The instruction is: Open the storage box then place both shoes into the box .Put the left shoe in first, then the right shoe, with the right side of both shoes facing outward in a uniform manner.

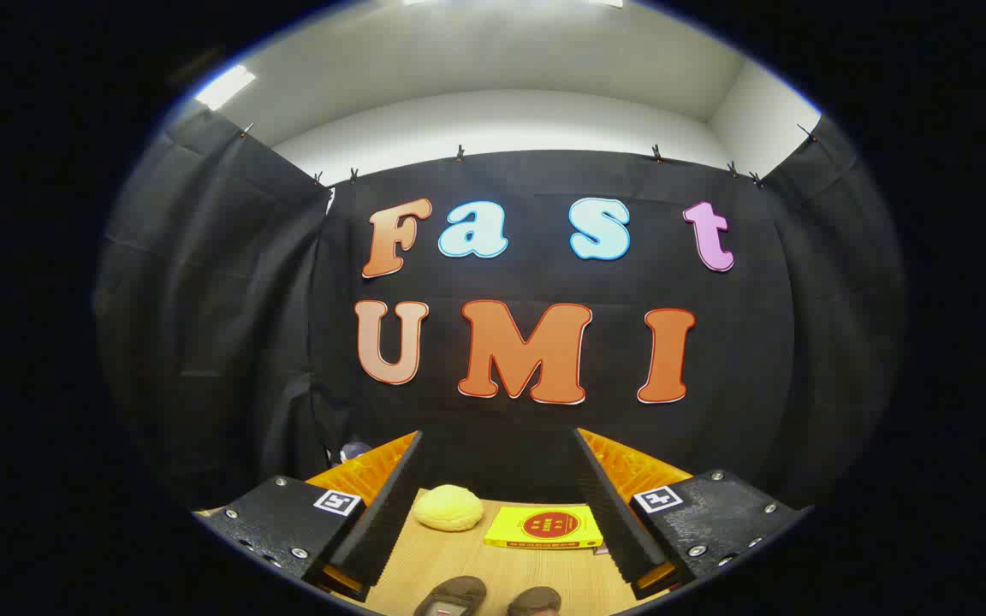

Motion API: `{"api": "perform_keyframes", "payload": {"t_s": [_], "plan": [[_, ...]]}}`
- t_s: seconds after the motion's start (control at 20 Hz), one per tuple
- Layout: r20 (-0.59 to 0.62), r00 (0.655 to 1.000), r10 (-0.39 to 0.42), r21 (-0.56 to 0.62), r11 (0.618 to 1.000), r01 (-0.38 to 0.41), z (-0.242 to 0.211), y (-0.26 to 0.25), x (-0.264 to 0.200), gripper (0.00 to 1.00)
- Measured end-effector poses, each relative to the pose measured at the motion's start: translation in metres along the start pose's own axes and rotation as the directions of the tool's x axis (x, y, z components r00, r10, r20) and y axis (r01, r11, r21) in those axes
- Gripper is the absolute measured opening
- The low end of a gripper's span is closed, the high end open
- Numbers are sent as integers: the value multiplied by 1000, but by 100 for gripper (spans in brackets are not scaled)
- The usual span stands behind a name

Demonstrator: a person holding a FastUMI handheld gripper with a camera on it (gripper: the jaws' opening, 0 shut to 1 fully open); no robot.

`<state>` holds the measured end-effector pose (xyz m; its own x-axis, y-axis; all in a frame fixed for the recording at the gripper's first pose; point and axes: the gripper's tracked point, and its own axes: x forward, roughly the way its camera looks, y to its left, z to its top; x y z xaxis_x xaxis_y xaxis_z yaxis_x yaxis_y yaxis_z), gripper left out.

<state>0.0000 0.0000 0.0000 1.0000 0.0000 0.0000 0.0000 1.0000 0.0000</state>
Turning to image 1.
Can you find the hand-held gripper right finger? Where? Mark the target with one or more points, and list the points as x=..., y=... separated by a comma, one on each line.
x=608, y=505

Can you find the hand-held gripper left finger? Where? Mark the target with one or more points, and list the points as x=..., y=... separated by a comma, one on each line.
x=390, y=505

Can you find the brown suede shoe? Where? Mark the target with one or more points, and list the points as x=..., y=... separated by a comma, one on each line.
x=534, y=601
x=452, y=595

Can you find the yellow bun plush cushion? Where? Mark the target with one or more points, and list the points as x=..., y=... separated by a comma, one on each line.
x=448, y=508

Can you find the penguin plush toy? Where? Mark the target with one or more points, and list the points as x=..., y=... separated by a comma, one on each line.
x=354, y=450

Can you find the yellow book with red circle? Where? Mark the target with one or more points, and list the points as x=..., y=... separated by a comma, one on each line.
x=544, y=526

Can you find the ceiling light panel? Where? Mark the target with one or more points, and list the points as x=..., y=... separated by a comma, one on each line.
x=223, y=86

